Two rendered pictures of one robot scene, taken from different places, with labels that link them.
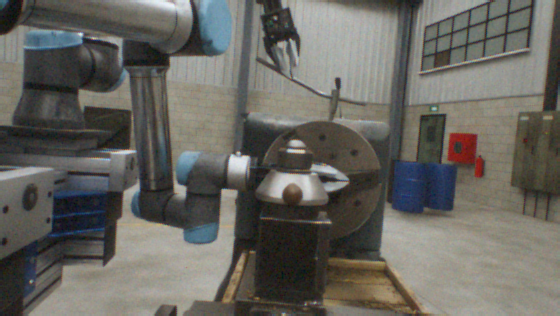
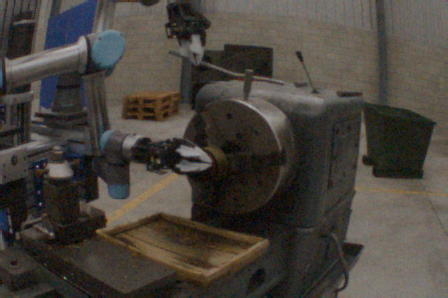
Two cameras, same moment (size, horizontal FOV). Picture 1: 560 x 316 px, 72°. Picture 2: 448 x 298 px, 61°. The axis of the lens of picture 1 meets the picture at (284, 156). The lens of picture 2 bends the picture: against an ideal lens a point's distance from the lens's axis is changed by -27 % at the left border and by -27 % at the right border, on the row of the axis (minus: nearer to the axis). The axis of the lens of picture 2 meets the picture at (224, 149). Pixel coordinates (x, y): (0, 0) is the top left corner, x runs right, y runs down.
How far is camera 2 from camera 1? 81 cm
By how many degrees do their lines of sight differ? 31
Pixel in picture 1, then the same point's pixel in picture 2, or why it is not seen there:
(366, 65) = not seen: outside the picture
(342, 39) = not seen: outside the picture
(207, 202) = (114, 169)
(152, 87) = (91, 87)
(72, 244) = not seen: hidden behind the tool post
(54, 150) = (63, 126)
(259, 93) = (398, 39)
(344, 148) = (248, 128)
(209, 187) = (114, 158)
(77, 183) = (71, 147)
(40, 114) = (58, 104)
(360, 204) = (263, 184)
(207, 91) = (348, 32)
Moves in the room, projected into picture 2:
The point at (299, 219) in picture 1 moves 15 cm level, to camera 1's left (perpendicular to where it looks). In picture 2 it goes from (52, 185) to (22, 171)
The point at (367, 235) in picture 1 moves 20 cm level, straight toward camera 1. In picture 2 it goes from (299, 213) to (256, 230)
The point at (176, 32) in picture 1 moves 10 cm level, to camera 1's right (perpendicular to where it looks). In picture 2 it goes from (80, 64) to (101, 63)
